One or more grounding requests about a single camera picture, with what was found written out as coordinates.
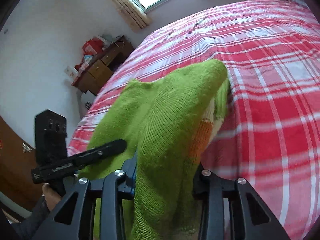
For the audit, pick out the person's left hand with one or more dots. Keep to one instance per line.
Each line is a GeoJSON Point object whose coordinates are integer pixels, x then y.
{"type": "Point", "coordinates": [51, 197]}

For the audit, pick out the red gift bag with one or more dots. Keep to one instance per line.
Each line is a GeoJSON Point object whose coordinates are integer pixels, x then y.
{"type": "Point", "coordinates": [93, 46]}

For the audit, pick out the red plaid bed sheet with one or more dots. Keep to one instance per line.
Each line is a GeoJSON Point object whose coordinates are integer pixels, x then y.
{"type": "Point", "coordinates": [270, 135]}

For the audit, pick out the brown wooden desk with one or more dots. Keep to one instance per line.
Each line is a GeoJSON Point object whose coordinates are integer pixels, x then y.
{"type": "Point", "coordinates": [95, 74]}

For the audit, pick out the white paper bag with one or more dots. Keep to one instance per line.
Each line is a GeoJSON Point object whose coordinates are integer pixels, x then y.
{"type": "Point", "coordinates": [86, 101]}

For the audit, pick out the brown wooden door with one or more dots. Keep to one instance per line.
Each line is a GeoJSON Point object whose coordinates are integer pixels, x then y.
{"type": "Point", "coordinates": [17, 161]}

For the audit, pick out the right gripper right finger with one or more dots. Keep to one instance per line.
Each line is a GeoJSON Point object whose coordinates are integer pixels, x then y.
{"type": "Point", "coordinates": [249, 216]}

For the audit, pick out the left beige curtain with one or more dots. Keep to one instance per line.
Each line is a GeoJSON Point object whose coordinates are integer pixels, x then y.
{"type": "Point", "coordinates": [134, 17]}

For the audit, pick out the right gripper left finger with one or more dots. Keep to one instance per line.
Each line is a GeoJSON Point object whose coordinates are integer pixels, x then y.
{"type": "Point", "coordinates": [92, 208]}

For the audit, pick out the green knitted sweater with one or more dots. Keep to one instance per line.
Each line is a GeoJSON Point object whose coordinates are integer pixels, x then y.
{"type": "Point", "coordinates": [167, 124]}

